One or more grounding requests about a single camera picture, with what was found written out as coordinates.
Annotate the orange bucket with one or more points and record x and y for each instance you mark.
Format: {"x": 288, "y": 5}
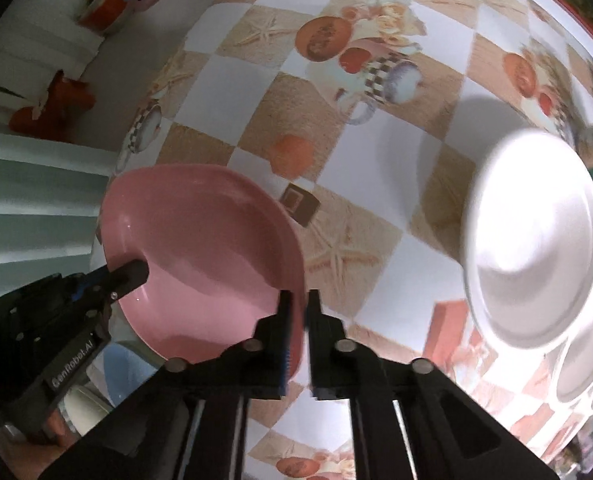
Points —
{"x": 101, "y": 10}

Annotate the red object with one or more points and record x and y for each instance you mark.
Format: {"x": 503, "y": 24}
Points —
{"x": 51, "y": 110}

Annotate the pink plastic plate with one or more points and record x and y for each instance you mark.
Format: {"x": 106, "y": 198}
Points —
{"x": 196, "y": 240}

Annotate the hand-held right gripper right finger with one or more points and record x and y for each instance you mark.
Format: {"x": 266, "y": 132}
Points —
{"x": 321, "y": 345}

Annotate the pale green furniture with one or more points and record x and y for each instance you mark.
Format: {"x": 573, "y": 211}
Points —
{"x": 36, "y": 195}

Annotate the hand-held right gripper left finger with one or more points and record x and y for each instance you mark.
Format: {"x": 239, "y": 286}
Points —
{"x": 284, "y": 340}

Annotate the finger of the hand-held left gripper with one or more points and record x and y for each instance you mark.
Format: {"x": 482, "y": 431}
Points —
{"x": 126, "y": 277}

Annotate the blue plastic plate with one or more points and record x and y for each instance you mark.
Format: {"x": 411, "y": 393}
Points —
{"x": 121, "y": 375}

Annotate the checkered printed tablecloth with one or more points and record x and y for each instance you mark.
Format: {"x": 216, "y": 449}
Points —
{"x": 376, "y": 170}

